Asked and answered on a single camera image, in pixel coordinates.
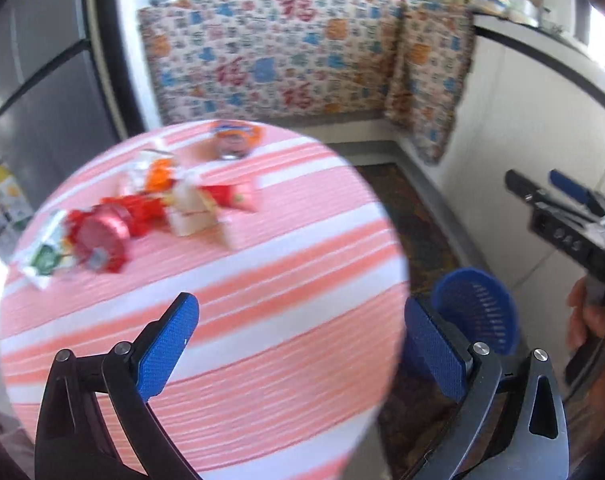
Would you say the blue plastic trash basket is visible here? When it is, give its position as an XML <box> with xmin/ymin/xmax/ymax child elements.
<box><xmin>430</xmin><ymin>268</ymin><xmax>520</xmax><ymax>356</ymax></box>

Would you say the red long snack wrapper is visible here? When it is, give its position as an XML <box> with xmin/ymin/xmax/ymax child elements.
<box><xmin>200</xmin><ymin>182</ymin><xmax>259</xmax><ymax>212</ymax></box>

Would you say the patterned blanket side panel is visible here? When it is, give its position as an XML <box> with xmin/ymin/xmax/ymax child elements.
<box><xmin>385</xmin><ymin>0</ymin><xmax>476</xmax><ymax>165</ymax></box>

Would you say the pink striped tablecloth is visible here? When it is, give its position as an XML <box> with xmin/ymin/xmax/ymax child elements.
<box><xmin>0</xmin><ymin>122</ymin><xmax>409</xmax><ymax>479</ymax></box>

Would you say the orange crushed soda can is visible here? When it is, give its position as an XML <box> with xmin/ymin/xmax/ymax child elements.
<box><xmin>211</xmin><ymin>120</ymin><xmax>263</xmax><ymax>160</ymax></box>

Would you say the patterned fu blanket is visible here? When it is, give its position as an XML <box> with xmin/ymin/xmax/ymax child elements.
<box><xmin>136</xmin><ymin>0</ymin><xmax>407</xmax><ymax>127</ymax></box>

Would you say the orange white snack bag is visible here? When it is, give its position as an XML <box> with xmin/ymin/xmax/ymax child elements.
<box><xmin>122</xmin><ymin>150</ymin><xmax>188</xmax><ymax>194</ymax></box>

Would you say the person's right hand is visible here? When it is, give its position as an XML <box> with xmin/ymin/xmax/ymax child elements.
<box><xmin>567</xmin><ymin>278</ymin><xmax>605</xmax><ymax>411</ymax></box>

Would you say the grey refrigerator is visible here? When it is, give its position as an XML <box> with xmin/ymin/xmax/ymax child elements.
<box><xmin>0</xmin><ymin>0</ymin><xmax>119</xmax><ymax>207</ymax></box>

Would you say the yellow white cardboard box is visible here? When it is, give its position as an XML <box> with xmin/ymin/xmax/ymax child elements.
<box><xmin>0</xmin><ymin>159</ymin><xmax>34</xmax><ymax>240</ymax></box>

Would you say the patterned floor rug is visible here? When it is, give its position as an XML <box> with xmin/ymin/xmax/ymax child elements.
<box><xmin>357</xmin><ymin>164</ymin><xmax>461</xmax><ymax>479</ymax></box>

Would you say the red plastic bag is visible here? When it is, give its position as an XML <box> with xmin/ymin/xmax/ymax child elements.
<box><xmin>100</xmin><ymin>194</ymin><xmax>167</xmax><ymax>238</ymax></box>

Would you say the red crushed cola can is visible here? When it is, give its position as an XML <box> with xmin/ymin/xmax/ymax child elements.
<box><xmin>66</xmin><ymin>203</ymin><xmax>132</xmax><ymax>273</ymax></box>

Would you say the green yellow snack wrapper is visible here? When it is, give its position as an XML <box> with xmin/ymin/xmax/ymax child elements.
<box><xmin>18</xmin><ymin>209</ymin><xmax>77</xmax><ymax>290</ymax></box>

